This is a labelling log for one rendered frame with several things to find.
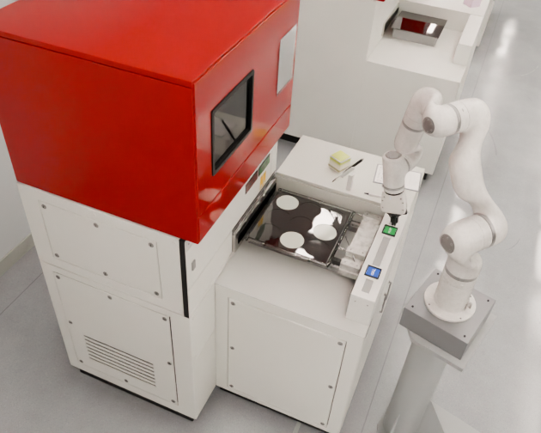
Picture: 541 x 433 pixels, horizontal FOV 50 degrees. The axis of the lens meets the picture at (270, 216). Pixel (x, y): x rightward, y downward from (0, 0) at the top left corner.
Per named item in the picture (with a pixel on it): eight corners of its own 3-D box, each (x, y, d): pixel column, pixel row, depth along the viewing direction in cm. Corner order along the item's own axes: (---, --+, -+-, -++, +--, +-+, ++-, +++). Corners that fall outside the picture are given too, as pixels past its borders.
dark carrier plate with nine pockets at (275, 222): (247, 237, 242) (247, 236, 242) (279, 191, 266) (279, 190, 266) (325, 264, 233) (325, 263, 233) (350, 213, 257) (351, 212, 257)
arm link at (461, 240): (486, 275, 203) (507, 226, 187) (444, 292, 197) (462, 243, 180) (464, 252, 211) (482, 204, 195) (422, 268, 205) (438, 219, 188)
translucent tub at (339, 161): (327, 166, 271) (329, 155, 266) (338, 161, 275) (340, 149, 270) (338, 174, 267) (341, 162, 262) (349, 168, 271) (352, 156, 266)
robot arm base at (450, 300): (481, 295, 220) (495, 263, 208) (466, 331, 208) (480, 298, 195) (434, 275, 227) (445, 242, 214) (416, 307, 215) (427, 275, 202)
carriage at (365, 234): (337, 274, 235) (338, 269, 233) (362, 220, 261) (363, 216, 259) (356, 280, 233) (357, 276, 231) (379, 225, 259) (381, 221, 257)
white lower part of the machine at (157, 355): (71, 375, 291) (37, 260, 236) (158, 267, 348) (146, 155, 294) (197, 429, 272) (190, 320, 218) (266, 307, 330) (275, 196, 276)
